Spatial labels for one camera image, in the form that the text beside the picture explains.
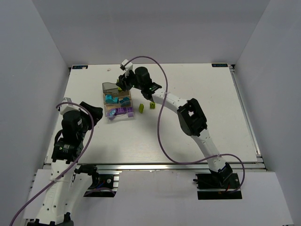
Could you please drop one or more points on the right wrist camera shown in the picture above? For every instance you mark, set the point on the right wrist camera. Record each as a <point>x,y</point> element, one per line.
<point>126,66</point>

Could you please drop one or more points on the teal rounded lego brick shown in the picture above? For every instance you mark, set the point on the teal rounded lego brick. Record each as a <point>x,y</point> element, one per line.
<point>109,99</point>

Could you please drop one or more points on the clear plastic tray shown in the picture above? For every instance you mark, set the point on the clear plastic tray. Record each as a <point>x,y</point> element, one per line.
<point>121,114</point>

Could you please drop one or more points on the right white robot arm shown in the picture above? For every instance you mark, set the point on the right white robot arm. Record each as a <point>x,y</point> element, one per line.
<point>191,117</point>

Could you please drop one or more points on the amber plastic tray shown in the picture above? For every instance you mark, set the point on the amber plastic tray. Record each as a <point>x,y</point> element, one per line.
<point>120,95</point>

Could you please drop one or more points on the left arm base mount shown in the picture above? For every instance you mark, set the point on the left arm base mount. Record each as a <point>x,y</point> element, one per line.
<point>104,183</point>

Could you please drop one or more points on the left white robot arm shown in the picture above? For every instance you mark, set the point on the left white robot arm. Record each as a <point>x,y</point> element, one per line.
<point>68,183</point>

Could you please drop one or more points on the green sloped lego brick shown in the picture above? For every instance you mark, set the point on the green sloped lego brick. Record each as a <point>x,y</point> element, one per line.
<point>152,105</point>

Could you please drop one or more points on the blue label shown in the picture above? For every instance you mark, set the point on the blue label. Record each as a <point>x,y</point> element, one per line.
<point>79,67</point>
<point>219,65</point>

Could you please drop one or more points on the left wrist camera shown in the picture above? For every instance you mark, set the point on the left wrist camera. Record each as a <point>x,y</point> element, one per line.
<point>64,108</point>

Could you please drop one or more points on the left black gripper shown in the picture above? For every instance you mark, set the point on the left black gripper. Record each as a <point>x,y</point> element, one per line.
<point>89,112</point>

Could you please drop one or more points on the blue label left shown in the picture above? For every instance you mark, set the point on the blue label left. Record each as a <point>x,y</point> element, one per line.
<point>79,67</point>

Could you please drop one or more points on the green curved lego brick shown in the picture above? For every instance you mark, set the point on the green curved lego brick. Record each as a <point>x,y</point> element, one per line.
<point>141,108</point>

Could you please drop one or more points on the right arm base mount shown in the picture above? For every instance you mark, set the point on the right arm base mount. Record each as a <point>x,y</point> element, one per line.
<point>209,188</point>

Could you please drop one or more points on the blue label right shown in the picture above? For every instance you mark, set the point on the blue label right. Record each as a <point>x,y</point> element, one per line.
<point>219,65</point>

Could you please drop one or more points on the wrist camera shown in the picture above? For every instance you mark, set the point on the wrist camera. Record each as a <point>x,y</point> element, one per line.
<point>64,108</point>
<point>126,66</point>

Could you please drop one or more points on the teal lego brick with studs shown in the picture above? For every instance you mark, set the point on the teal lego brick with studs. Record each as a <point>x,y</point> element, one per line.
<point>116,101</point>

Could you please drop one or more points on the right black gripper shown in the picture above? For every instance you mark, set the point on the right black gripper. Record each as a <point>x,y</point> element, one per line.
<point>123,82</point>

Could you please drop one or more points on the purple flower lego brick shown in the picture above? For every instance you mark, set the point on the purple flower lego brick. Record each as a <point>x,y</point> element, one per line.
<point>112,112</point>

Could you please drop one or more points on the purple square lego brick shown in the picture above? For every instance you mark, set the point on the purple square lego brick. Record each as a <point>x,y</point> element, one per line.
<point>130,110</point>

